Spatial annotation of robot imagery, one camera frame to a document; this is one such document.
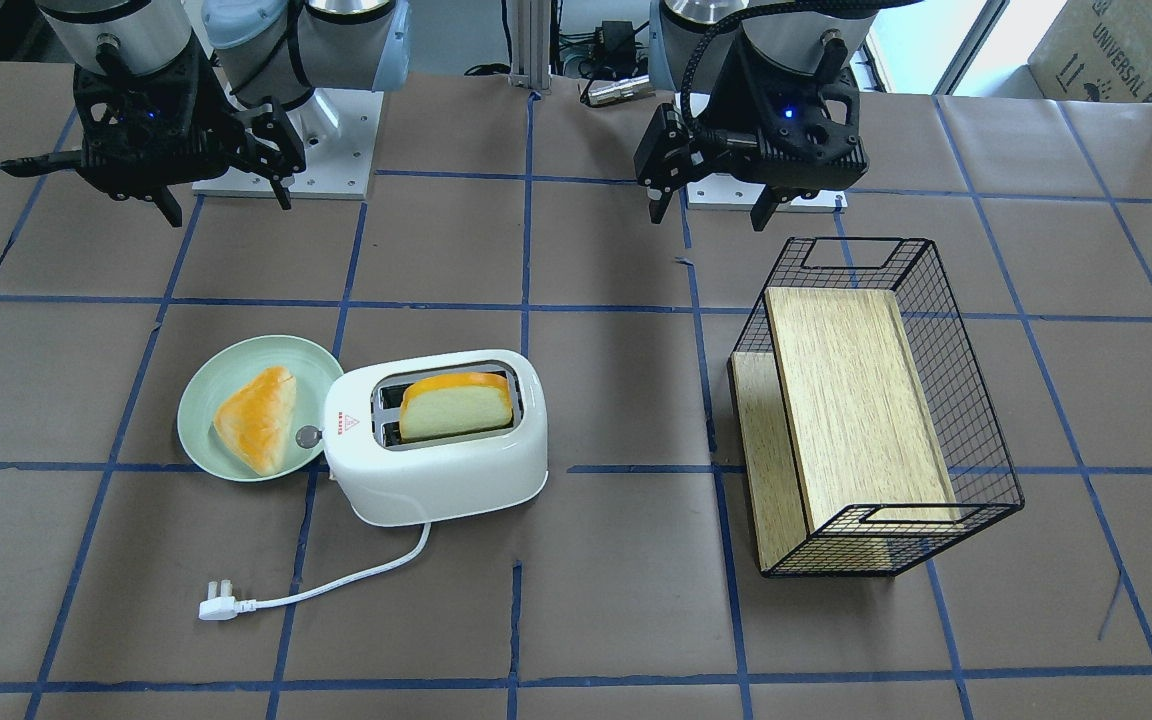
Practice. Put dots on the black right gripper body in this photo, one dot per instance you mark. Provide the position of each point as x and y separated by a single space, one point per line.
198 112

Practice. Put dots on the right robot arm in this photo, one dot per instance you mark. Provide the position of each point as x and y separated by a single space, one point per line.
274 99

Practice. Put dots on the white two-slot toaster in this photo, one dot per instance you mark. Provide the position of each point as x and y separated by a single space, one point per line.
391 483

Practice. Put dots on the bread slice in toaster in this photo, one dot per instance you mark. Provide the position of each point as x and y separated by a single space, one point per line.
454 404

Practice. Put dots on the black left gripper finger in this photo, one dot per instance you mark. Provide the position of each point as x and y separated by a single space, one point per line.
770 199
659 200

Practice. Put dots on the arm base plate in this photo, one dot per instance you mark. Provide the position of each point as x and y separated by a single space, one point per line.
721 191
338 128

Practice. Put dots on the wooden board in basket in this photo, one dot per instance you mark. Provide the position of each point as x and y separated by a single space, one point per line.
845 472

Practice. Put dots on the light green plate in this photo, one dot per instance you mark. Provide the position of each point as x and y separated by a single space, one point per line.
314 369

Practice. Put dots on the aluminium frame post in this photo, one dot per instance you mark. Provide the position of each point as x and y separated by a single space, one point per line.
531 25

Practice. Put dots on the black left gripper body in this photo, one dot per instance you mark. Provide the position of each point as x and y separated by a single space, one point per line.
742 112

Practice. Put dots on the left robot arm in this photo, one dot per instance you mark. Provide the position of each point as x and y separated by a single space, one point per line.
690 39

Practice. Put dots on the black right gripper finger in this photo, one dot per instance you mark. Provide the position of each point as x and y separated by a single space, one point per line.
164 201
280 188

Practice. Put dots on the cardboard box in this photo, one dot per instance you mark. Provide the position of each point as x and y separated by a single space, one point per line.
1099 51

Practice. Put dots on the triangular bread on plate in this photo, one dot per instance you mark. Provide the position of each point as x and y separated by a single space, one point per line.
255 423

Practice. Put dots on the black wire basket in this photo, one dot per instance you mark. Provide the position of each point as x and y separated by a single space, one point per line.
978 461

